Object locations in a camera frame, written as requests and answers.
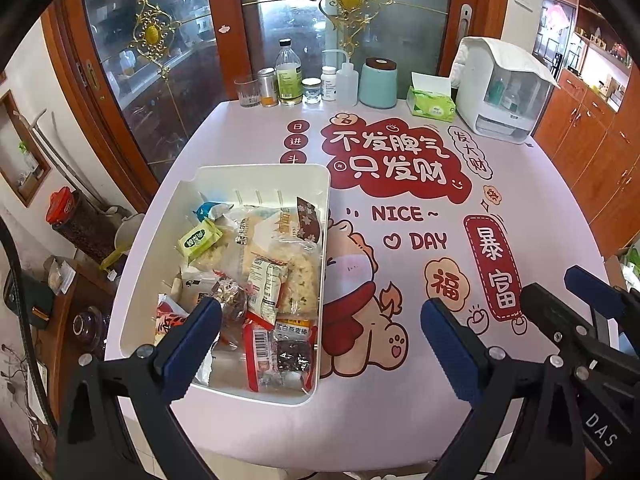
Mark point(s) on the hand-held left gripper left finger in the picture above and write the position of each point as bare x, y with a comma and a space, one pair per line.
192, 345

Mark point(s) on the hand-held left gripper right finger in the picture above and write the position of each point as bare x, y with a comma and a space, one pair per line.
450, 345

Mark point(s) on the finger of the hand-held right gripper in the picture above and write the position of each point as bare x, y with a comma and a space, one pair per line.
582, 280
550, 310

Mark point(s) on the clear red-print snack packet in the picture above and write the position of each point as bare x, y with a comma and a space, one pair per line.
170, 320

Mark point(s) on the round dark chocolate packet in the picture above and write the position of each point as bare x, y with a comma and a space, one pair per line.
231, 302

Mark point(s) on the white packet with black label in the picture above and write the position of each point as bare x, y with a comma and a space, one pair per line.
195, 282

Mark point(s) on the white plastic storage box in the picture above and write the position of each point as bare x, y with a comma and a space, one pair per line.
150, 285

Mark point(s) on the clear yellow snack packet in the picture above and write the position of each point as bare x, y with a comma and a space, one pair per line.
215, 259

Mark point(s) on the red label cookies packet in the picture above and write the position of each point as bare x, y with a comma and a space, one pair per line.
265, 285

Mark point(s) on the dark raisin packet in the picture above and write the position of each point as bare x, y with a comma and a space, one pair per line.
292, 355

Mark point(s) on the light blue oat bar packet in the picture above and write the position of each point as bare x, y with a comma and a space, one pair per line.
295, 327

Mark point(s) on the green pastry packet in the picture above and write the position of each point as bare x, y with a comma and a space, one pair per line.
200, 241

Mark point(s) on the clear pale cookies packet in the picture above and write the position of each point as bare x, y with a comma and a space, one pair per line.
302, 272

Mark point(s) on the blue foil snack packet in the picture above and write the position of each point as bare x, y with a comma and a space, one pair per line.
210, 210

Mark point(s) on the dark brown flower-print packet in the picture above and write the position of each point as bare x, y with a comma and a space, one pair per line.
306, 215

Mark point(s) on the cardboard box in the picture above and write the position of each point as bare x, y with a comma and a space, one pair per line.
614, 267

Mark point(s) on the pink printed tablecloth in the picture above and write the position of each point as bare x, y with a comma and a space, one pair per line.
525, 200

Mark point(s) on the dark glass bowl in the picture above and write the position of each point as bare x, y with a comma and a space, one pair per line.
85, 327

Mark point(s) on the wooden side table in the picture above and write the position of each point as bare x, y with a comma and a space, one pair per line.
70, 360

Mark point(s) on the white pitcher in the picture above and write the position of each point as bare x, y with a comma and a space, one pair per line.
125, 237

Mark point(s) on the wooden floor cabinet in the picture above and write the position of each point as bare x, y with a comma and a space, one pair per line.
590, 140

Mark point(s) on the red-lidded storage jar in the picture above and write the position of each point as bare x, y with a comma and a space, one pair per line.
80, 227

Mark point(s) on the dark green pouch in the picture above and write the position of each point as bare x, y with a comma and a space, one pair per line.
30, 302

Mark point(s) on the white countertop appliance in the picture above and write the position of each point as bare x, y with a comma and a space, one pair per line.
505, 105

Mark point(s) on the green tissue box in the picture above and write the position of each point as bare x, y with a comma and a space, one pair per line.
430, 102

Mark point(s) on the white cloth cover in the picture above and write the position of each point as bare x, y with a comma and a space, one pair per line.
505, 55

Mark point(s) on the wood-framed glass door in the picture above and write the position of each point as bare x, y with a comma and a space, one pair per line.
420, 30
125, 110

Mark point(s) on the clear drinking glass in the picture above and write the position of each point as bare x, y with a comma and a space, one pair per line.
246, 92

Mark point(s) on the red paper decoration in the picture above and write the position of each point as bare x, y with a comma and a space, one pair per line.
556, 15

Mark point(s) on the small metal tin can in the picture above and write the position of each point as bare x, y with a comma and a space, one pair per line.
268, 87

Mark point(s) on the teal canister with brown lid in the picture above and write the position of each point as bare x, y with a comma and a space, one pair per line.
378, 82

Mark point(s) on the small glass jar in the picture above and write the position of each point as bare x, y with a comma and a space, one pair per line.
311, 91

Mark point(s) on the white squeeze wash bottle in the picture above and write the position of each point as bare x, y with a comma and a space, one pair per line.
346, 82

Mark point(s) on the glass bottle with yellow liquid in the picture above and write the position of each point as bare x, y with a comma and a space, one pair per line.
289, 77

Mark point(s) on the white pill bottle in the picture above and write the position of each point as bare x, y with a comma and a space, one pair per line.
328, 82

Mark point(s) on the wooden wall niche frame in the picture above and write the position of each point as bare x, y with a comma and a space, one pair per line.
30, 180

